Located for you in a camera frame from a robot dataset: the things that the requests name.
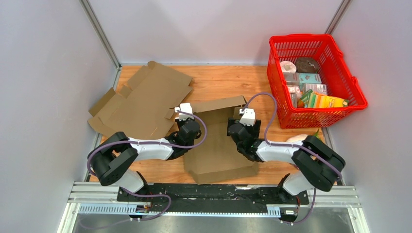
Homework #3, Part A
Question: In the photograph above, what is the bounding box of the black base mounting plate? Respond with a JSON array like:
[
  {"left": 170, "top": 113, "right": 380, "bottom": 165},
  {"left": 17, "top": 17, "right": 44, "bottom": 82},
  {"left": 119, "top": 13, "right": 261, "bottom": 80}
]
[{"left": 117, "top": 183, "right": 309, "bottom": 214}]

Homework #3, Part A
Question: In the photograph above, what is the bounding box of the green product box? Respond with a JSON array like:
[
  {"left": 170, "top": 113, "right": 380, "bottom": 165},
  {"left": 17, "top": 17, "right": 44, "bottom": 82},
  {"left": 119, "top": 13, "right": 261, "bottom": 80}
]
[{"left": 297, "top": 89, "right": 313, "bottom": 108}]

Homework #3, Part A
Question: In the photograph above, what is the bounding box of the aluminium rail frame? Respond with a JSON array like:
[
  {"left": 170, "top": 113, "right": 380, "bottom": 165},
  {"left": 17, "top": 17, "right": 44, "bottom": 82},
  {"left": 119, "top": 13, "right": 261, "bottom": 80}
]
[{"left": 58, "top": 182, "right": 370, "bottom": 233}]

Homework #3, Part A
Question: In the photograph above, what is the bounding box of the pink white product box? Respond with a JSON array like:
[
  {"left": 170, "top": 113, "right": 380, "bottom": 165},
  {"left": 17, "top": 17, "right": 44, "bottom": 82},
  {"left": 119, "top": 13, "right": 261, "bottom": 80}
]
[{"left": 287, "top": 83, "right": 327, "bottom": 108}]

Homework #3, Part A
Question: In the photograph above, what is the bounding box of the white egg-shaped object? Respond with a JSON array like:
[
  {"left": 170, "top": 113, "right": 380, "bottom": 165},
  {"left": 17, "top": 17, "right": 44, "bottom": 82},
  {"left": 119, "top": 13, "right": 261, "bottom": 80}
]
[{"left": 286, "top": 134, "right": 308, "bottom": 143}]

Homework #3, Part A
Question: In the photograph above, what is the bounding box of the teal product box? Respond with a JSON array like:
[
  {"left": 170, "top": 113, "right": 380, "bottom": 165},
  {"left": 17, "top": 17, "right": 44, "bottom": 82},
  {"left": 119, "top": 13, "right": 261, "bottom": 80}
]
[{"left": 283, "top": 73, "right": 322, "bottom": 85}]

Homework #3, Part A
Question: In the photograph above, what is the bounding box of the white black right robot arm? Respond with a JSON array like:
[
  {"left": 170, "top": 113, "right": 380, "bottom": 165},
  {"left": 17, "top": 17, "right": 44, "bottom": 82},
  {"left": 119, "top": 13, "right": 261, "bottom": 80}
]
[{"left": 227, "top": 118, "right": 346, "bottom": 203}]

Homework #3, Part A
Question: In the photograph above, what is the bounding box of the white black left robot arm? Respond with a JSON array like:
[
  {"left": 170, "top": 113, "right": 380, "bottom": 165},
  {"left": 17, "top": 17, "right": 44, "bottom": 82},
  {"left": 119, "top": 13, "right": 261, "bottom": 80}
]
[{"left": 87, "top": 118, "right": 202, "bottom": 201}]

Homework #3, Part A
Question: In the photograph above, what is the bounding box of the white round container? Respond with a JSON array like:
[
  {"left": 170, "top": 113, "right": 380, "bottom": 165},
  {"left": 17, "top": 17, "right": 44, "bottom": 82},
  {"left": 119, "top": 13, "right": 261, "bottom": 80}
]
[{"left": 279, "top": 61, "right": 297, "bottom": 73}]

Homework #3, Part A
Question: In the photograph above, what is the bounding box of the orange yellow product box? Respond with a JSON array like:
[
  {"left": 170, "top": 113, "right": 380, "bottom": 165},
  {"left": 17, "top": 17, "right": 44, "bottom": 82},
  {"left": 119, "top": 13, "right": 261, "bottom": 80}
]
[{"left": 307, "top": 93, "right": 349, "bottom": 108}]

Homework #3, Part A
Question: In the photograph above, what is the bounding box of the red plastic basket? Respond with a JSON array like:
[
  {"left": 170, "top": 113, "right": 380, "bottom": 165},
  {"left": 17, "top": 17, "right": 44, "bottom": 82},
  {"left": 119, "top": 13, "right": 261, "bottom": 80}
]
[{"left": 267, "top": 34, "right": 368, "bottom": 129}]

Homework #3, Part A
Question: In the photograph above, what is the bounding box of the brown cardboard box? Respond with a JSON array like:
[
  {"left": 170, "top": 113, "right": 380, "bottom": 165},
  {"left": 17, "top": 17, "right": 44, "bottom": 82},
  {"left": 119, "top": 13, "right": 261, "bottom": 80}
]
[{"left": 170, "top": 95, "right": 258, "bottom": 184}]

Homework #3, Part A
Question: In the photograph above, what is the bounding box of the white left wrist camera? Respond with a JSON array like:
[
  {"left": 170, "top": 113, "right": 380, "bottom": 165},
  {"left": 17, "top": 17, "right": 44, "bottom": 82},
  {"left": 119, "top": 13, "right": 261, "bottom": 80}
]
[{"left": 174, "top": 103, "right": 194, "bottom": 121}]

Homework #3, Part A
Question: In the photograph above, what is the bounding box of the flat brown cardboard sheet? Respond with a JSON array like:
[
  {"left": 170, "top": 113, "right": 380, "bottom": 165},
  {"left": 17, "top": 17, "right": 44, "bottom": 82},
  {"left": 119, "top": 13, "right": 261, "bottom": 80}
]
[{"left": 88, "top": 61, "right": 192, "bottom": 139}]

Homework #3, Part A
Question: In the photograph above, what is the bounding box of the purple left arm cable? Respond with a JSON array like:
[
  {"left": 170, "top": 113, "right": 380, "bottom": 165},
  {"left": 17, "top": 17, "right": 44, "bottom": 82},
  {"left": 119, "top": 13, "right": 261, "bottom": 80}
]
[{"left": 86, "top": 111, "right": 208, "bottom": 226}]

